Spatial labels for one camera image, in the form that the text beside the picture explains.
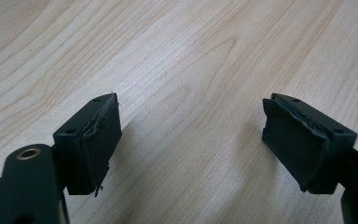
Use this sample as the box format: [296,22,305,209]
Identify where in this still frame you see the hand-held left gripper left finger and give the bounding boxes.
[52,92,123,198]

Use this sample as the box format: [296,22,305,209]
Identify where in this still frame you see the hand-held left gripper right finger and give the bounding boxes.
[261,92,358,196]

